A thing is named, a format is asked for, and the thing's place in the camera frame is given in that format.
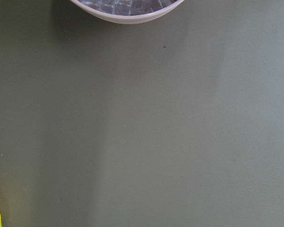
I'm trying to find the pink bowl with ice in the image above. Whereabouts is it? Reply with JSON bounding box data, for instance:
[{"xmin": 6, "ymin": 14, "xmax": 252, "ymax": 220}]
[{"xmin": 71, "ymin": 0, "xmax": 183, "ymax": 25}]

